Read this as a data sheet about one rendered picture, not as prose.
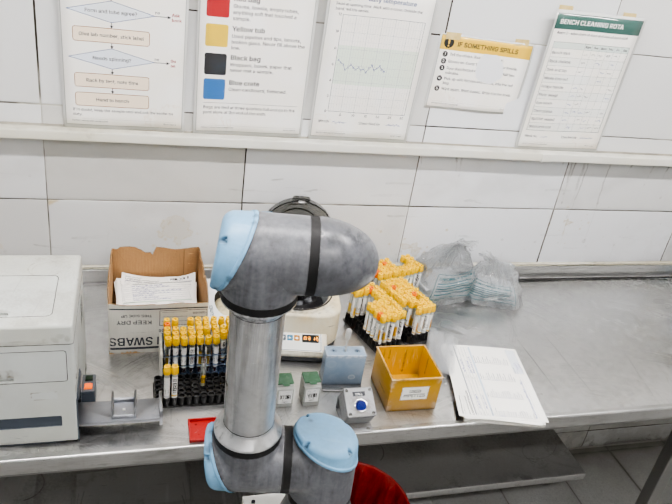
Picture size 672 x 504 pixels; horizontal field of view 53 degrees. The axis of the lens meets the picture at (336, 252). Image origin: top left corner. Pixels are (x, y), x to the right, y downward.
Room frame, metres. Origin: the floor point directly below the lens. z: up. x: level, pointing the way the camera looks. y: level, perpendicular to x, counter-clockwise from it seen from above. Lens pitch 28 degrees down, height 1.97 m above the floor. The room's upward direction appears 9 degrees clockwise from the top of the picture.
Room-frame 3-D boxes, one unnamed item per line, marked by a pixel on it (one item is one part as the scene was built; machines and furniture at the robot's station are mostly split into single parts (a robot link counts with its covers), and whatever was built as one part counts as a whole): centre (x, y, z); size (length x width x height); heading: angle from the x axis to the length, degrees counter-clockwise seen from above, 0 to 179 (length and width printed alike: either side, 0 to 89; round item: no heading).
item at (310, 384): (1.27, 0.01, 0.91); 0.05 x 0.04 x 0.07; 19
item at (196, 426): (1.12, 0.23, 0.88); 0.07 x 0.07 x 0.01; 19
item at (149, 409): (1.09, 0.42, 0.92); 0.21 x 0.07 x 0.05; 109
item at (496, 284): (1.91, -0.52, 0.94); 0.20 x 0.17 x 0.14; 84
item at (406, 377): (1.35, -0.22, 0.93); 0.13 x 0.13 x 0.10; 18
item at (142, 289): (1.49, 0.45, 0.95); 0.29 x 0.25 x 0.15; 19
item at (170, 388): (1.23, 0.29, 0.93); 0.17 x 0.09 x 0.11; 109
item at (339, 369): (1.36, -0.06, 0.92); 0.10 x 0.07 x 0.10; 104
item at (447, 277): (1.89, -0.34, 0.97); 0.26 x 0.17 x 0.19; 123
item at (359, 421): (1.25, -0.10, 0.92); 0.13 x 0.07 x 0.08; 19
